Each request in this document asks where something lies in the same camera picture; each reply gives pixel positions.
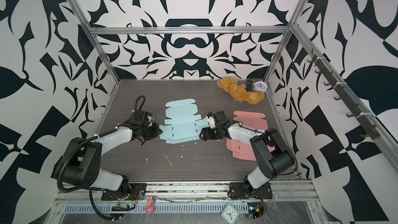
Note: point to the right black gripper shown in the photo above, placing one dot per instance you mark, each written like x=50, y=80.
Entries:
x=205, y=130

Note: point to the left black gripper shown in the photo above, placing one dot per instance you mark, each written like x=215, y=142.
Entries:
x=156, y=131

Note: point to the light blue paper box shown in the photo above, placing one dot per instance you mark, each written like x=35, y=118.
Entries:
x=183, y=123

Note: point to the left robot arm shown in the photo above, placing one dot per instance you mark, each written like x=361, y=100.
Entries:
x=79, y=167

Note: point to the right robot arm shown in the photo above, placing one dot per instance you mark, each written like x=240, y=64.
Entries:
x=272, y=155

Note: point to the pink paper box blank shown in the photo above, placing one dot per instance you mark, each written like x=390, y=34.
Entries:
x=240, y=145

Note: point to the brown teddy bear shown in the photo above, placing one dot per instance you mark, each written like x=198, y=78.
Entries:
x=239, y=92

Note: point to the black remote control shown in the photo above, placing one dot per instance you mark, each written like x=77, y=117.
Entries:
x=249, y=85

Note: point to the white round alarm clock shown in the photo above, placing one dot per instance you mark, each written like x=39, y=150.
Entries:
x=260, y=86

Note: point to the pink small toy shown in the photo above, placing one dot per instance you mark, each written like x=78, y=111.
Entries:
x=150, y=208

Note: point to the green circuit board left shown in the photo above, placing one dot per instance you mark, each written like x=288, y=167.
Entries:
x=124, y=207

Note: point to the teal square clock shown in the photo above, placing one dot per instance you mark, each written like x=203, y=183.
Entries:
x=230, y=214

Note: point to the circuit board right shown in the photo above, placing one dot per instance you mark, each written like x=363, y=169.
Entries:
x=256, y=209

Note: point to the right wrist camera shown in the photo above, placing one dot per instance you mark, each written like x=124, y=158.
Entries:
x=212, y=121

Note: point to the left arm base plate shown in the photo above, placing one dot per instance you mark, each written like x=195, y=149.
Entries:
x=133, y=191

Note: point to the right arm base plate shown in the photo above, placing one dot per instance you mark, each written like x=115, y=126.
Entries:
x=245, y=191

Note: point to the black coat hook rail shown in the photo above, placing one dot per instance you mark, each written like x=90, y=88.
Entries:
x=357, y=110

